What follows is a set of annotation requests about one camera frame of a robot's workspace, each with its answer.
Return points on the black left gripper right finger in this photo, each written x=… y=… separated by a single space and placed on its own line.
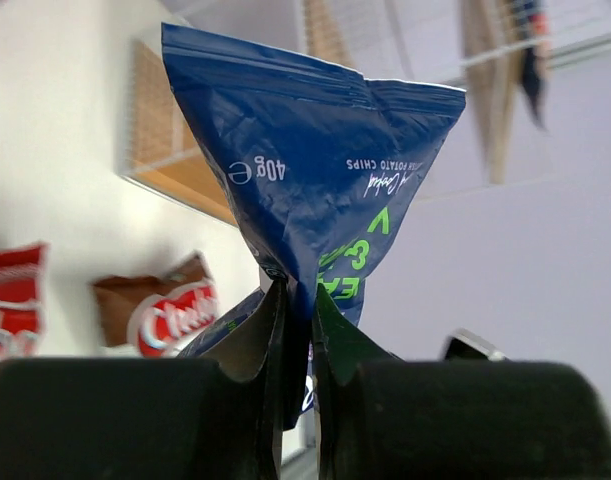
x=385 y=418

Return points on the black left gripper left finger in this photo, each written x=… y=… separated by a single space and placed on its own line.
x=217 y=416

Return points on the blue Burts sea salt bag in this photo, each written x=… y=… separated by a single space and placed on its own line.
x=319 y=164

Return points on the blue Burts spicy chilli bag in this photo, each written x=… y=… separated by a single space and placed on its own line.
x=531 y=23

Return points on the brown Chuba bag on right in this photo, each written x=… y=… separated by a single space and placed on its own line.
x=153 y=314

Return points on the red Chuba bag in middle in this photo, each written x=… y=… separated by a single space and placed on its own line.
x=22 y=324

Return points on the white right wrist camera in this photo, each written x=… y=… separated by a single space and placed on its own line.
x=462 y=344

